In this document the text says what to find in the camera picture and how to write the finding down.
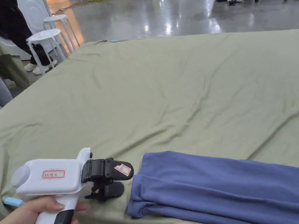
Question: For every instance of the light blue sheet clip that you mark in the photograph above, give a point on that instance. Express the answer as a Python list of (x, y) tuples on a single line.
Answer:
[(114, 41), (12, 201)]

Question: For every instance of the bed with pale green sheet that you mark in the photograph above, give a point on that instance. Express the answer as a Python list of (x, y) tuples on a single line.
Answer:
[(151, 93)]

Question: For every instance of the blue garment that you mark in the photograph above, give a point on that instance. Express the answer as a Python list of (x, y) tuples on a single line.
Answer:
[(210, 186)]

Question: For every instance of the person's left hand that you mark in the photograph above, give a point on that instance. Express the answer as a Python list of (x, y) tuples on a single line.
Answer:
[(21, 213)]

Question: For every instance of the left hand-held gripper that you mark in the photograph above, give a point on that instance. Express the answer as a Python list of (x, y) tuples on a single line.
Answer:
[(53, 184)]

